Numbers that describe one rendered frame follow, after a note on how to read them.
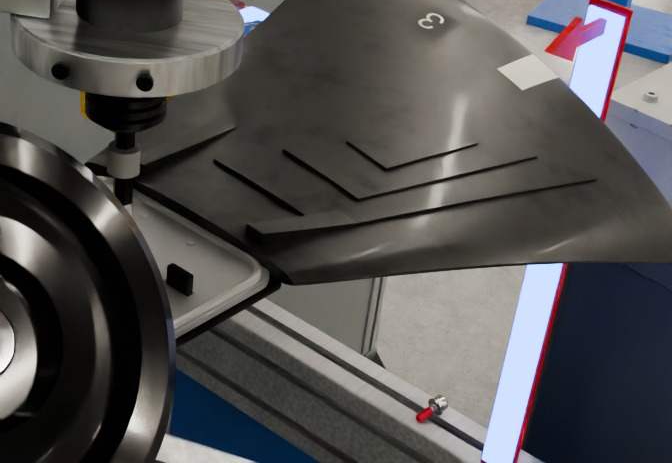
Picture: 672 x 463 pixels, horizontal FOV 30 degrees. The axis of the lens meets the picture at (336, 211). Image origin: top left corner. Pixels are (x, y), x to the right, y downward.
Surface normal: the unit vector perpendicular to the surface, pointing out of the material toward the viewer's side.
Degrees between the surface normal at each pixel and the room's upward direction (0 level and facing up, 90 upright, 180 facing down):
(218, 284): 0
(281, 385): 90
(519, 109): 18
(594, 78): 90
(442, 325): 0
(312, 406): 90
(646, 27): 0
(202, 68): 90
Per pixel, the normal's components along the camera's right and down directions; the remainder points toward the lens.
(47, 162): 0.59, -0.01
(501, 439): -0.63, 0.33
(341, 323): 0.77, 0.40
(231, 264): 0.12, -0.85
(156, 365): 0.45, -0.29
